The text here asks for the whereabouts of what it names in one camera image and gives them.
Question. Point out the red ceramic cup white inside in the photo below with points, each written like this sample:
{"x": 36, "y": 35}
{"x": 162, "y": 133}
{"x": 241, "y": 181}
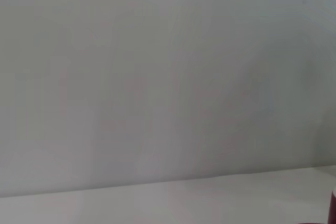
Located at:
{"x": 333, "y": 208}

